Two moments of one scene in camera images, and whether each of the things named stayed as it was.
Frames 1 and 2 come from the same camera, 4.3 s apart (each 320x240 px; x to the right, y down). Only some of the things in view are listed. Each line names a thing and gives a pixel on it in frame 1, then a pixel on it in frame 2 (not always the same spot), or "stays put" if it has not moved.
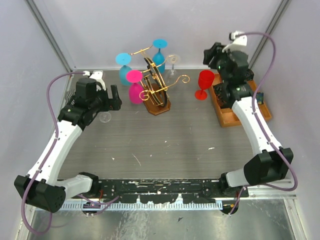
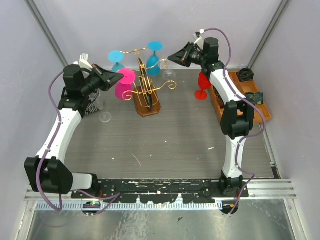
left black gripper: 115,103 to 109,78
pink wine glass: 135,76 to 124,87
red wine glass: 205,79 stays put
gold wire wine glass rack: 154,94 to 144,95
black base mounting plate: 161,191 stays put
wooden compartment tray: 226,117 stays put
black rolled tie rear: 250,74 stays put
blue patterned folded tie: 259,96 stays put
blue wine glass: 158,58 to 153,68
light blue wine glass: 124,59 to 116,56
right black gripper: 215,50 to 182,56
